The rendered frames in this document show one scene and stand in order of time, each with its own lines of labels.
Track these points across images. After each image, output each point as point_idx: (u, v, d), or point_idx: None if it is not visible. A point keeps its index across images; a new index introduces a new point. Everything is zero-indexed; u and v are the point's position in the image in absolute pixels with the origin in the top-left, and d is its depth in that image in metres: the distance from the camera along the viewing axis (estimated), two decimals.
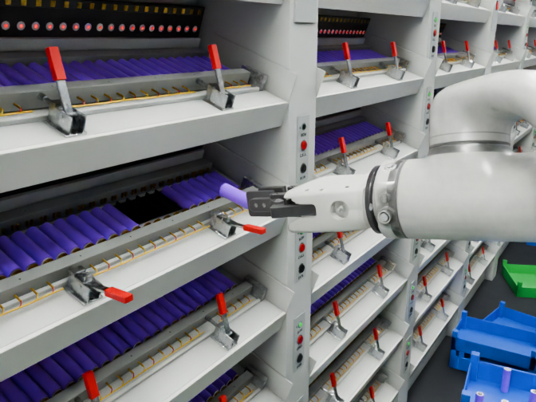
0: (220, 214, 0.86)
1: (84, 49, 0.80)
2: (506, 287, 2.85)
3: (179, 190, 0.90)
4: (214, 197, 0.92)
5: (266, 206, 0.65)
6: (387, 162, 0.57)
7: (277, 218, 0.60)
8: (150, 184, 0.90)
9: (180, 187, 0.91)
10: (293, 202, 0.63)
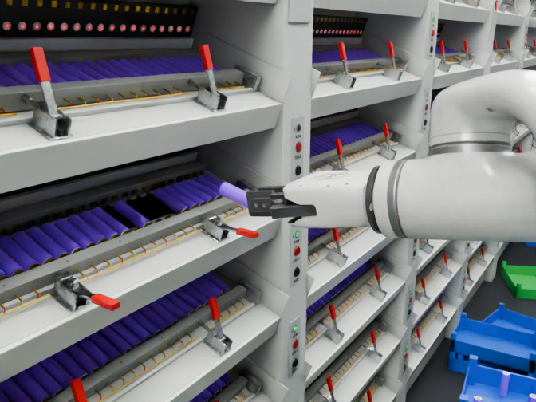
0: (212, 218, 0.84)
1: (73, 49, 0.79)
2: (505, 289, 2.83)
3: (171, 193, 0.89)
4: (206, 200, 0.90)
5: None
6: None
7: None
8: (141, 187, 0.88)
9: (172, 190, 0.89)
10: None
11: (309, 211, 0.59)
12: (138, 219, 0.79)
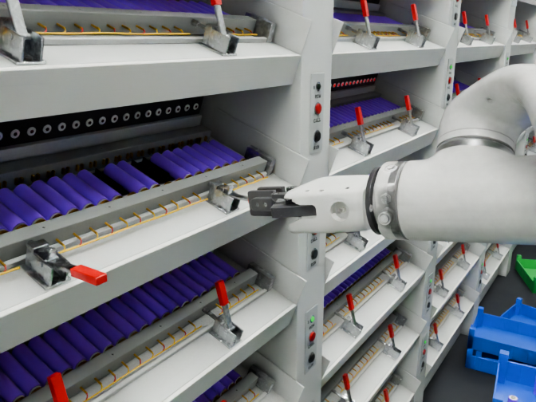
0: (220, 185, 0.72)
1: None
2: (521, 283, 2.70)
3: (171, 158, 0.76)
4: (213, 167, 0.78)
5: (268, 206, 0.66)
6: (388, 163, 0.57)
7: (277, 218, 0.61)
8: (137, 151, 0.75)
9: (173, 155, 0.76)
10: (293, 202, 0.63)
11: None
12: (132, 184, 0.67)
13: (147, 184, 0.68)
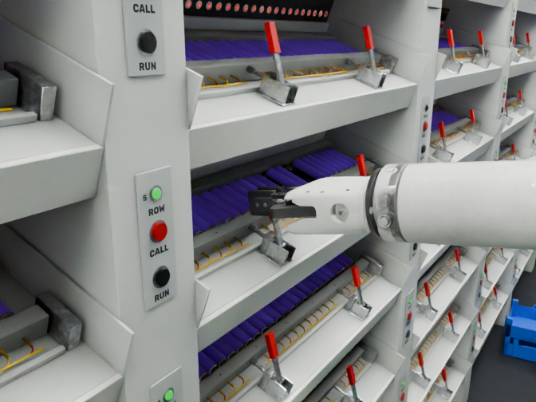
0: None
1: (242, 30, 0.84)
2: None
3: (308, 163, 0.95)
4: (340, 171, 0.96)
5: (268, 206, 0.66)
6: (388, 166, 0.57)
7: (277, 218, 0.61)
8: (289, 162, 0.94)
9: (309, 161, 0.95)
10: (293, 202, 0.63)
11: None
12: (293, 184, 0.86)
13: (302, 184, 0.87)
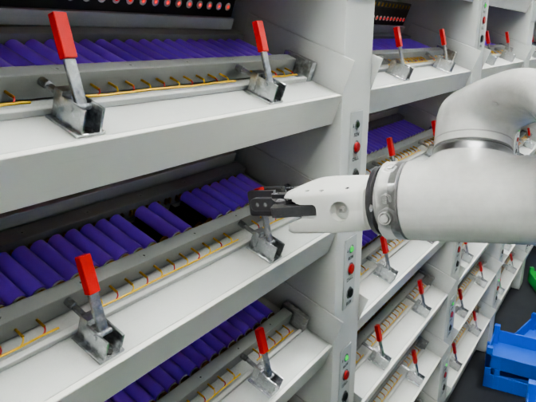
0: (251, 230, 0.70)
1: (96, 26, 0.64)
2: (534, 297, 2.68)
3: (201, 197, 0.75)
4: (243, 205, 0.76)
5: (268, 206, 0.66)
6: (388, 163, 0.57)
7: (277, 218, 0.61)
8: (175, 195, 0.73)
9: (202, 193, 0.75)
10: (293, 202, 0.63)
11: None
12: (165, 229, 0.65)
13: (180, 228, 0.67)
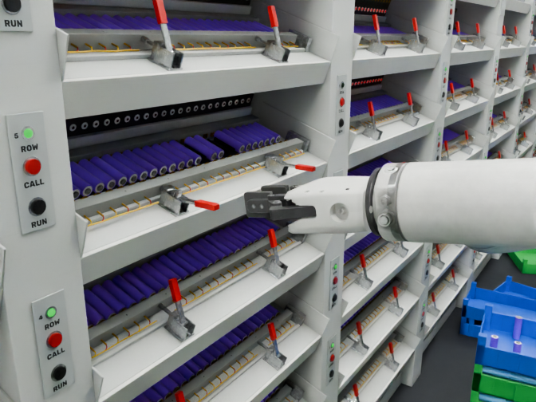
0: (273, 156, 0.98)
1: None
2: (511, 265, 2.97)
3: (229, 134, 1.03)
4: (259, 141, 1.05)
5: (264, 208, 0.65)
6: (388, 164, 0.57)
7: (277, 219, 0.60)
8: (210, 132, 1.02)
9: (230, 132, 1.04)
10: (292, 203, 0.63)
11: None
12: (206, 151, 0.94)
13: (216, 151, 0.95)
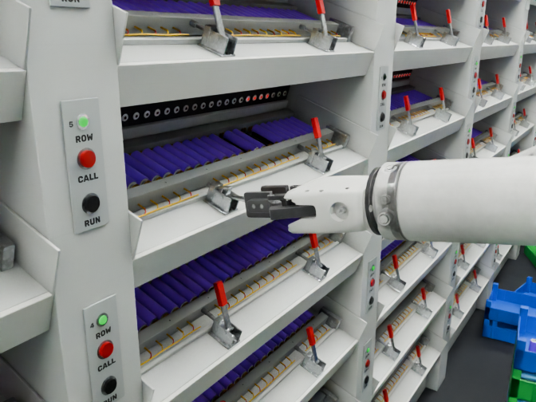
0: (308, 151, 0.94)
1: None
2: (530, 266, 2.92)
3: (267, 128, 0.98)
4: (298, 136, 0.99)
5: (264, 207, 0.65)
6: (387, 163, 0.57)
7: (277, 219, 0.60)
8: (248, 127, 0.97)
9: (268, 126, 0.98)
10: (292, 202, 0.63)
11: None
12: (248, 145, 0.89)
13: (258, 146, 0.90)
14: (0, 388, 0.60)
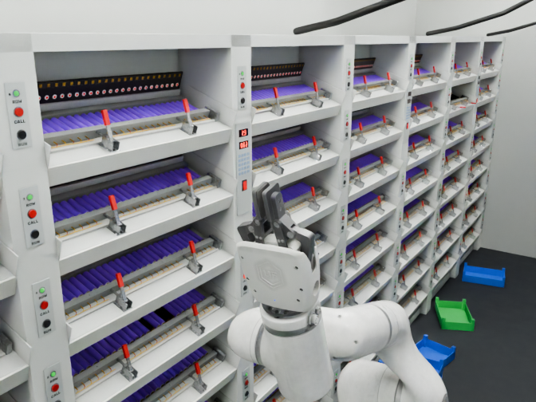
0: (191, 321, 1.62)
1: None
2: (435, 321, 3.60)
3: (170, 304, 1.66)
4: (190, 306, 1.68)
5: (281, 212, 0.68)
6: None
7: (310, 242, 0.67)
8: None
9: (171, 301, 1.67)
10: (289, 236, 0.69)
11: None
12: (154, 323, 1.57)
13: (159, 322, 1.58)
14: None
